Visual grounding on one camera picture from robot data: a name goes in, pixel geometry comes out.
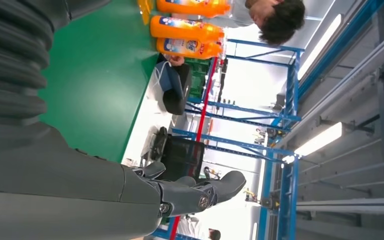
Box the ceiling light strip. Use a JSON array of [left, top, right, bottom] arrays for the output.
[[292, 121, 344, 157], [297, 13, 343, 81]]

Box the red pole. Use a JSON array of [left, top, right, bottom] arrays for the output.
[[168, 56, 220, 240]]

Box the blue metal rack frame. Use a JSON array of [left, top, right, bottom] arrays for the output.
[[152, 0, 384, 240]]

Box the tablet with blue cover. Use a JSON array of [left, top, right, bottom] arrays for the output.
[[154, 60, 184, 94]]

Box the black mesh office chair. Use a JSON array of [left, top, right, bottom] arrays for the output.
[[160, 135, 207, 182]]

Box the person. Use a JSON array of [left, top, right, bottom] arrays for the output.
[[208, 0, 306, 46], [178, 214, 222, 240]]

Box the white desk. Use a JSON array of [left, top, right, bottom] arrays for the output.
[[121, 59, 180, 186]]

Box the green plastic crate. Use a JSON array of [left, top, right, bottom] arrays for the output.
[[186, 58, 212, 100]]

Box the thin white charging cable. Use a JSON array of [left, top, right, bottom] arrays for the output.
[[152, 61, 173, 97]]

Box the green work table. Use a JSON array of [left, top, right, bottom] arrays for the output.
[[38, 0, 161, 164]]

